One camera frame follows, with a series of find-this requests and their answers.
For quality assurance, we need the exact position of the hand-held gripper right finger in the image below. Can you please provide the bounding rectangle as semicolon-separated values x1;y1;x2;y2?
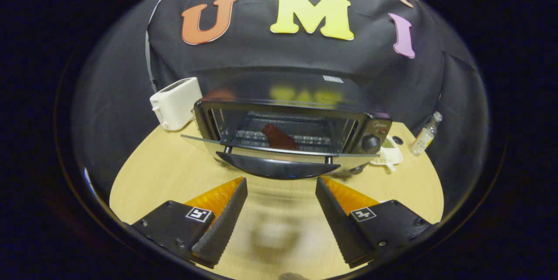
315;177;436;268

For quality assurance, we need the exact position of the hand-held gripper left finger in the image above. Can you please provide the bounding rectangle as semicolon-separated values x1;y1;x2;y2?
131;178;248;268

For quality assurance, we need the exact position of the black toaster oven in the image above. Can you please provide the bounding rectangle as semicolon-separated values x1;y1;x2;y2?
181;71;393;180

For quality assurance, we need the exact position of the brown meat slice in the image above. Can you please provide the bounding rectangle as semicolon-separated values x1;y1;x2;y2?
262;123;300;150

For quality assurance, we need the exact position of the white pop-up toaster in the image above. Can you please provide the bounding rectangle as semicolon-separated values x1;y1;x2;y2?
150;77;203;131

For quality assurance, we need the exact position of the white divided spice dish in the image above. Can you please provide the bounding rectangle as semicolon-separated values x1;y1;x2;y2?
371;136;404;171

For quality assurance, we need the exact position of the clear glass bottle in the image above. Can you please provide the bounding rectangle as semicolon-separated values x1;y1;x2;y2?
411;112;443;156

